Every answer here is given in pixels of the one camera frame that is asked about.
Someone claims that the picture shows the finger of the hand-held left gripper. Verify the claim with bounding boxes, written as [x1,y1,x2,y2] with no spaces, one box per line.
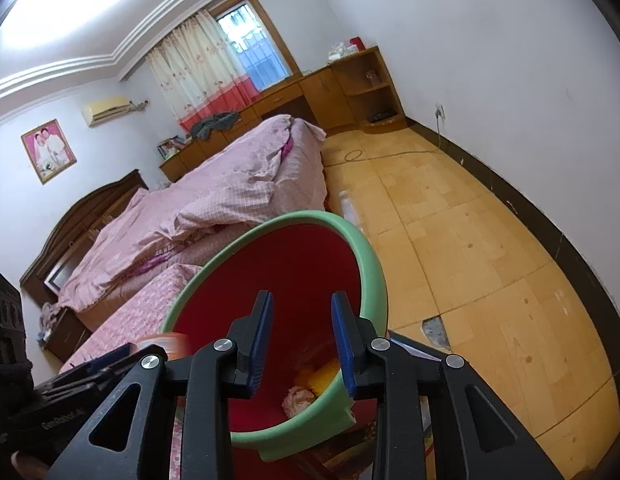
[34,343,143,396]

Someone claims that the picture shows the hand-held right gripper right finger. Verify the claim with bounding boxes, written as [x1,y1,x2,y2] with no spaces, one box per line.
[331,291,563,480]

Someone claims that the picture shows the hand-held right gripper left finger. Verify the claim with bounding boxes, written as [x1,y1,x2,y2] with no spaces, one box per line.
[42,290,274,480]

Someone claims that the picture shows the yellow wrapper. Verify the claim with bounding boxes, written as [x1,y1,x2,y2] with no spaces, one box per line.
[302,357,343,397]

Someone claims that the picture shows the white tissue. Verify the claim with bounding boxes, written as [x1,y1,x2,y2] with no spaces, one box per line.
[282,385,317,419]

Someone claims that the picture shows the orange plastic bag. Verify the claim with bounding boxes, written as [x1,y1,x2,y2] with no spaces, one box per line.
[137,332,189,362]

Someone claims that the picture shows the red bucket with green rim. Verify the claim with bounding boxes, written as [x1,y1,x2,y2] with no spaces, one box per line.
[160,210,389,480]

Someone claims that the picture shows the dark wooden nightstand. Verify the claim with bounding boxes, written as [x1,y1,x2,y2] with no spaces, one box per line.
[42,305,94,364]

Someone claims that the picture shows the pale clothes heap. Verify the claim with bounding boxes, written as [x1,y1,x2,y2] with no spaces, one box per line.
[37,302,67,344]

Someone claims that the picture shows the pink floral mattress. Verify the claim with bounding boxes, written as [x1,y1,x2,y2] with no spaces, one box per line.
[60,262,205,480]

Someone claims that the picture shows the dark wooden headboard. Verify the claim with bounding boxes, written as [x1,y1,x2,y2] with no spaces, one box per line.
[19,169,150,306]

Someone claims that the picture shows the bed with pink quilt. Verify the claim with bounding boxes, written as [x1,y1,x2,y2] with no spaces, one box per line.
[57,114,327,311]

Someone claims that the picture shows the row of books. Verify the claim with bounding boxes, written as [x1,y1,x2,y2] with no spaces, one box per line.
[157,135,189,159]

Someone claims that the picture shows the dark grey clothes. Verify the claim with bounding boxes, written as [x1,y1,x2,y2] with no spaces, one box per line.
[190,111,240,140]

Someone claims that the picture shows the long wooden desk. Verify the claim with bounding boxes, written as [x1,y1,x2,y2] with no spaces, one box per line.
[159,67,341,184]

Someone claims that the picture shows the wooden corner shelf cabinet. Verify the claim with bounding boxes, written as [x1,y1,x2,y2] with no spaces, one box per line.
[330,46,407,132]

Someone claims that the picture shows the cream and red curtain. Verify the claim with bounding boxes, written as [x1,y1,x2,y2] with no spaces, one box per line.
[145,10,261,134]

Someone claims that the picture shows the barred window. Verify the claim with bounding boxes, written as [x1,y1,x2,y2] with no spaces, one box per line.
[210,2,299,92]

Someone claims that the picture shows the cable on floor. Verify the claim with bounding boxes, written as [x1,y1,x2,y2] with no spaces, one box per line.
[340,117,443,164]

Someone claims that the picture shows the framed wall photo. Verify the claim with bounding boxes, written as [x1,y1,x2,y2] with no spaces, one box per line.
[21,119,77,186]

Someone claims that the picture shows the wall air conditioner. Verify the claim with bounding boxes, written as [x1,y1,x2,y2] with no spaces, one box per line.
[81,96,132,128]

